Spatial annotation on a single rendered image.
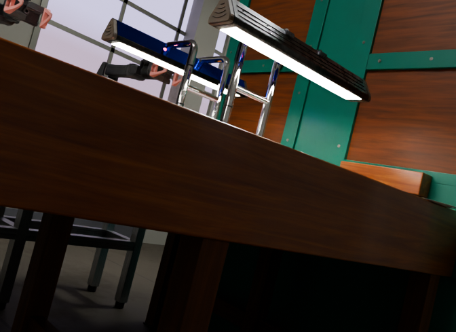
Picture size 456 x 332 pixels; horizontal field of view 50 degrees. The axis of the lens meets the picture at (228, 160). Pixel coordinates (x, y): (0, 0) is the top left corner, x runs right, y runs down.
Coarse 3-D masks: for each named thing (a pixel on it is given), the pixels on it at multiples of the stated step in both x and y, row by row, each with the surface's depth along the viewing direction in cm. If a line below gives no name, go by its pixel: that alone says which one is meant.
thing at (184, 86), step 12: (192, 48) 160; (192, 60) 159; (204, 60) 179; (216, 60) 174; (228, 60) 170; (228, 72) 170; (180, 84) 159; (180, 96) 158; (204, 96) 165; (216, 96) 168; (216, 108) 168
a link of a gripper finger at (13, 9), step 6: (6, 0) 155; (12, 0) 155; (18, 0) 153; (6, 6) 154; (12, 6) 153; (18, 6) 152; (6, 12) 155; (12, 12) 157; (18, 12) 158; (18, 18) 159; (24, 18) 160
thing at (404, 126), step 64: (256, 0) 232; (320, 0) 200; (384, 0) 179; (448, 0) 161; (256, 64) 220; (384, 64) 172; (448, 64) 155; (256, 128) 213; (320, 128) 187; (384, 128) 167; (448, 128) 151
